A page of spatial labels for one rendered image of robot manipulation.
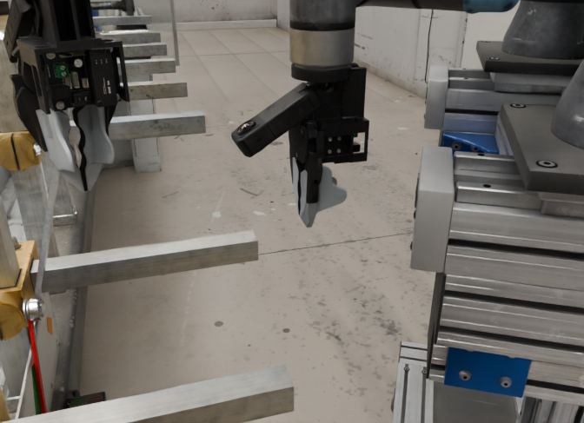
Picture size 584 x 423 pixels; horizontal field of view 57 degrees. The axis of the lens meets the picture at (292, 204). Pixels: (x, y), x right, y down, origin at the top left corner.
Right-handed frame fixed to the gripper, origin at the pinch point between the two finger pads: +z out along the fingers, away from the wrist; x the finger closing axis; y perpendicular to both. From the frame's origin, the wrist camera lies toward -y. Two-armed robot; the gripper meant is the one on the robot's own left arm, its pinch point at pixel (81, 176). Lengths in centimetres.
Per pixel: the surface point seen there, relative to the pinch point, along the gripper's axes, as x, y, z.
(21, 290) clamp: -7.5, -3.0, 12.4
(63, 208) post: 8, -51, 26
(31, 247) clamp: -4.3, -11.9, 12.2
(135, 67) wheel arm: 34, -73, 4
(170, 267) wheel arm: 9.2, -2.2, 15.4
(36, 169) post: 0.7, -27.4, 8.1
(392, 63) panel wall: 391, -325, 82
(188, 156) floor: 128, -249, 99
